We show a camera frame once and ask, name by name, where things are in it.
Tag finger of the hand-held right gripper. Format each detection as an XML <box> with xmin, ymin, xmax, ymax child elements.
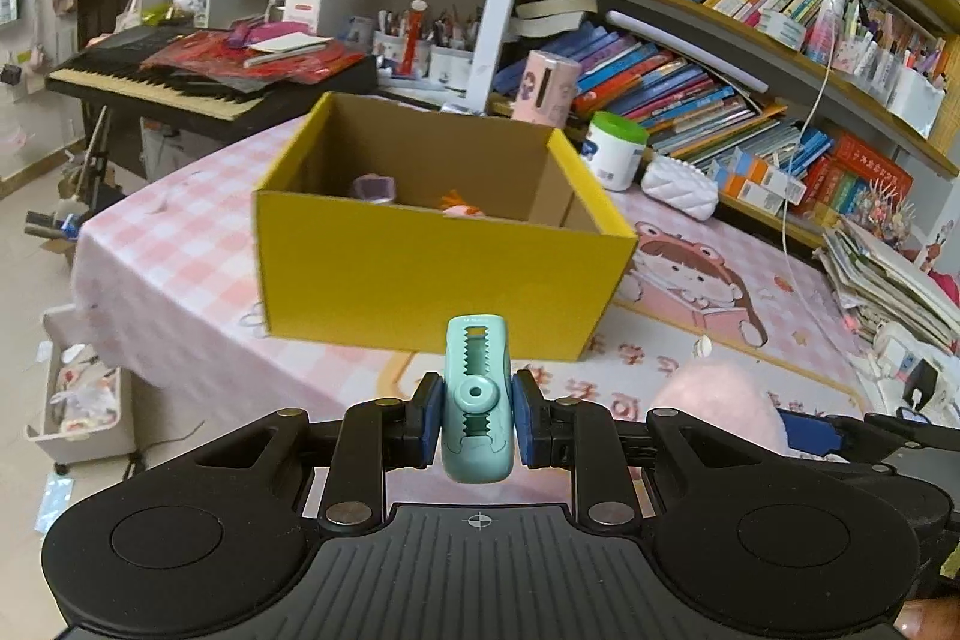
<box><xmin>776</xmin><ymin>413</ymin><xmax>960</xmax><ymax>459</ymax></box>

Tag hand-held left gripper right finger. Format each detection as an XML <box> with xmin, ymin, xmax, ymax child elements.
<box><xmin>514</xmin><ymin>371</ymin><xmax>781</xmax><ymax>534</ymax></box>

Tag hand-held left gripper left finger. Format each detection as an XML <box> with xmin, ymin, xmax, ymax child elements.
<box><xmin>187</xmin><ymin>372</ymin><xmax>443</xmax><ymax>534</ymax></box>

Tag teal plastic clip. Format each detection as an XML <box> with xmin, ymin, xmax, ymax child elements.
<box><xmin>439</xmin><ymin>313</ymin><xmax>518</xmax><ymax>485</ymax></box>

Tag pink pig plush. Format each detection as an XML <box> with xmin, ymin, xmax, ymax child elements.
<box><xmin>651</xmin><ymin>359</ymin><xmax>790</xmax><ymax>457</ymax></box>

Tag yellow cardboard box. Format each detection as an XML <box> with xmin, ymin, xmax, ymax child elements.
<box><xmin>251</xmin><ymin>91</ymin><xmax>639</xmax><ymax>362</ymax></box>

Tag small pink plush orange feet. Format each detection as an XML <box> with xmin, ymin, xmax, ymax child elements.
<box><xmin>439</xmin><ymin>188</ymin><xmax>487</xmax><ymax>220</ymax></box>

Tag person's right hand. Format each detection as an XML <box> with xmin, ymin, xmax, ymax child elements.
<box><xmin>896</xmin><ymin>599</ymin><xmax>960</xmax><ymax>640</ymax></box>

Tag black charger plug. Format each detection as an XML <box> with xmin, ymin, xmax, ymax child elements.
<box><xmin>904</xmin><ymin>356</ymin><xmax>942</xmax><ymax>412</ymax></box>

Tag white power strip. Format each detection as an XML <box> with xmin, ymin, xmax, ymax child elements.
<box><xmin>855</xmin><ymin>319</ymin><xmax>950</xmax><ymax>412</ymax></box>

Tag stack of papers and booklets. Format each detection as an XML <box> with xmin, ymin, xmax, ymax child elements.
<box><xmin>817</xmin><ymin>216</ymin><xmax>960</xmax><ymax>356</ymax></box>

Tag red reindeer figure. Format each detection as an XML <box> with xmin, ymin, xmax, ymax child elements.
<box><xmin>919</xmin><ymin>220</ymin><xmax>950</xmax><ymax>274</ymax></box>

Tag colourful ornament bunch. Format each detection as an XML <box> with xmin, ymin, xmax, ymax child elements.
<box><xmin>862</xmin><ymin>182</ymin><xmax>920</xmax><ymax>251</ymax></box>

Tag orange blue cardboard box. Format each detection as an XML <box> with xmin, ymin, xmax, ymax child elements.
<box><xmin>712</xmin><ymin>160</ymin><xmax>785</xmax><ymax>214</ymax></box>
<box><xmin>724</xmin><ymin>145</ymin><xmax>807</xmax><ymax>206</ymax></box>

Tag red boxed book set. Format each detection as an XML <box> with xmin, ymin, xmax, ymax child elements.
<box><xmin>802</xmin><ymin>130</ymin><xmax>916</xmax><ymax>229</ymax></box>

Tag white quilted pouch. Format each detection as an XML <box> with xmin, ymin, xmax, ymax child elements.
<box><xmin>640</xmin><ymin>155</ymin><xmax>721</xmax><ymax>221</ymax></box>

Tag white jar green lid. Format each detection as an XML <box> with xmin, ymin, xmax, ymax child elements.
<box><xmin>583</xmin><ymin>111</ymin><xmax>650</xmax><ymax>192</ymax></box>

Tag pink electric pencil sharpener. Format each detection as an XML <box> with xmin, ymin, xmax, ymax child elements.
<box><xmin>512</xmin><ymin>49</ymin><xmax>582</xmax><ymax>126</ymax></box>

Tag white wheeled trash bin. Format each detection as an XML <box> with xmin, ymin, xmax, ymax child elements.
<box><xmin>26</xmin><ymin>306</ymin><xmax>136</xmax><ymax>465</ymax></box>

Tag white pen organizer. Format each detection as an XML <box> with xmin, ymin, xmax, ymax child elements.
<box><xmin>829</xmin><ymin>0</ymin><xmax>950</xmax><ymax>137</ymax></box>

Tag pile of red papers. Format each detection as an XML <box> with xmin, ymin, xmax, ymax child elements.
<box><xmin>142</xmin><ymin>21</ymin><xmax>365</xmax><ymax>86</ymax></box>

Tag clear spray bottle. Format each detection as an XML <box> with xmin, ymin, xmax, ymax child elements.
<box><xmin>804</xmin><ymin>0</ymin><xmax>847</xmax><ymax>65</ymax></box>

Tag black electronic keyboard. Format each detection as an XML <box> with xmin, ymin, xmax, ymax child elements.
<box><xmin>45</xmin><ymin>26</ymin><xmax>378</xmax><ymax>145</ymax></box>

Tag white charging cable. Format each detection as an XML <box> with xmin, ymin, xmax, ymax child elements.
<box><xmin>780</xmin><ymin>0</ymin><xmax>837</xmax><ymax>255</ymax></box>

